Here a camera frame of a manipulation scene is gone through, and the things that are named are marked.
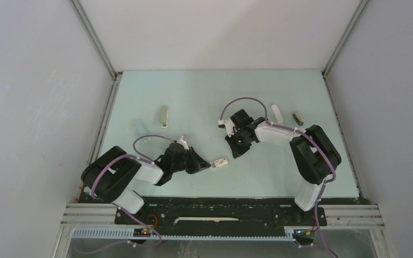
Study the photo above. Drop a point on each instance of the light blue white stapler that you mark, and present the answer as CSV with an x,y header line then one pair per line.
x,y
142,130

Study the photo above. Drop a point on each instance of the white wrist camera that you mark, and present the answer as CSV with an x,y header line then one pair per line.
x,y
228,125
182,140

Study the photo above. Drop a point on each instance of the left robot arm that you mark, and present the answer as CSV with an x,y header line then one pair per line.
x,y
110,176

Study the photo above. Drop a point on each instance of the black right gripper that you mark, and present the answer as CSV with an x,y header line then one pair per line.
x,y
237,151

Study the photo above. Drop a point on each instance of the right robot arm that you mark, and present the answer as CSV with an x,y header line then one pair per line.
x,y
314,154

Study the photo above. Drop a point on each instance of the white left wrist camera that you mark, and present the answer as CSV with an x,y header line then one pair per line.
x,y
182,140

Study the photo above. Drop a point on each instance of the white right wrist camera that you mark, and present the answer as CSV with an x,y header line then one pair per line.
x,y
228,125

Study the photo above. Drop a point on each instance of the grey cable duct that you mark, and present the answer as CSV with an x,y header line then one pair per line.
x,y
130,234

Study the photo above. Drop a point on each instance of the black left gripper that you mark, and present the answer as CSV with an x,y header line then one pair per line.
x,y
197,163

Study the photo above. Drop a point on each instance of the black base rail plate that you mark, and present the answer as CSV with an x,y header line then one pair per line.
x,y
236,217

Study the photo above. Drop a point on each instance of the aluminium frame rail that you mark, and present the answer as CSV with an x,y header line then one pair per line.
x,y
93,36

